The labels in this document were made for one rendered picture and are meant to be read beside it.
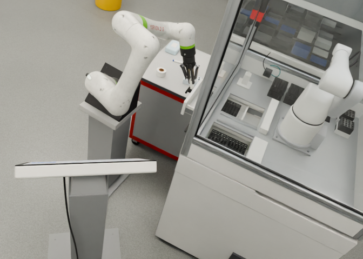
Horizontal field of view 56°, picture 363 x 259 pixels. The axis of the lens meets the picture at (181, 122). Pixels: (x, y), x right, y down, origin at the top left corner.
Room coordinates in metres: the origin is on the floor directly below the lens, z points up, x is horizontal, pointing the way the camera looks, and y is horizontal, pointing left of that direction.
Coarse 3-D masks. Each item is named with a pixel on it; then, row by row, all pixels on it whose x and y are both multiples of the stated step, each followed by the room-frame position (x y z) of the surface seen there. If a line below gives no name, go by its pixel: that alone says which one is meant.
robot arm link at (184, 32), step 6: (174, 24) 1.82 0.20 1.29; (180, 24) 1.81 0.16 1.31; (186, 24) 1.80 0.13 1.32; (174, 30) 1.78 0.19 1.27; (180, 30) 1.78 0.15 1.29; (186, 30) 1.77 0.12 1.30; (192, 30) 1.79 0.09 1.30; (174, 36) 1.77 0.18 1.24; (180, 36) 1.76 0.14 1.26; (186, 36) 1.76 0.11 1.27; (192, 36) 1.78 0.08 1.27; (180, 42) 1.77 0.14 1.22; (186, 42) 1.76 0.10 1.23; (192, 42) 1.78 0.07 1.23; (186, 48) 1.76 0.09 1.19
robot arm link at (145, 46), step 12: (132, 36) 1.39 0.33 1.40; (144, 36) 1.39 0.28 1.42; (132, 48) 1.38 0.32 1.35; (144, 48) 1.35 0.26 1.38; (156, 48) 1.38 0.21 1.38; (132, 60) 1.36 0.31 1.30; (144, 60) 1.35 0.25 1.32; (132, 72) 1.35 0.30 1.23; (144, 72) 1.39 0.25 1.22; (120, 84) 1.35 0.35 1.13; (132, 84) 1.35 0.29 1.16; (108, 96) 1.36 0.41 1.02; (120, 96) 1.33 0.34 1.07; (132, 96) 1.37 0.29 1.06; (108, 108) 1.32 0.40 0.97; (120, 108) 1.32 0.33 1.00
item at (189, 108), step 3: (198, 93) 1.84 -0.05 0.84; (195, 99) 1.77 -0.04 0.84; (192, 102) 1.73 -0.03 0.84; (195, 102) 1.74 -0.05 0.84; (186, 105) 1.62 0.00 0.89; (189, 105) 1.62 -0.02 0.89; (192, 105) 1.70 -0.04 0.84; (186, 108) 1.62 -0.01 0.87; (189, 108) 1.62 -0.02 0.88; (192, 108) 1.61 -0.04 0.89; (186, 111) 1.62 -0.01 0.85; (189, 111) 1.61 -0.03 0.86; (192, 111) 1.61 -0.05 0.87
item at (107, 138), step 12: (84, 108) 1.48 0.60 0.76; (96, 108) 1.51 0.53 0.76; (96, 120) 1.50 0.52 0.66; (108, 120) 1.44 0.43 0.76; (96, 132) 1.50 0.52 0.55; (108, 132) 1.47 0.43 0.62; (120, 132) 1.55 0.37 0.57; (96, 144) 1.50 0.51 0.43; (108, 144) 1.47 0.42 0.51; (120, 144) 1.56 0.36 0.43; (96, 156) 1.50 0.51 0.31; (108, 156) 1.47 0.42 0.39; (120, 156) 1.58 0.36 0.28; (108, 180) 1.46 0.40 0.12; (120, 180) 1.57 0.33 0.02
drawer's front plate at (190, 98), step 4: (200, 80) 1.87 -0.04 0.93; (196, 84) 1.81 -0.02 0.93; (200, 84) 1.85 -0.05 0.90; (196, 88) 1.77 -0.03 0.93; (192, 92) 1.71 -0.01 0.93; (196, 92) 1.80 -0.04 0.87; (188, 96) 1.67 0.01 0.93; (192, 96) 1.72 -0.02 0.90; (188, 100) 1.63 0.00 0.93; (192, 100) 1.75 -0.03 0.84; (184, 104) 1.61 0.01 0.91; (184, 108) 1.61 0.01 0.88; (184, 112) 1.63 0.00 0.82
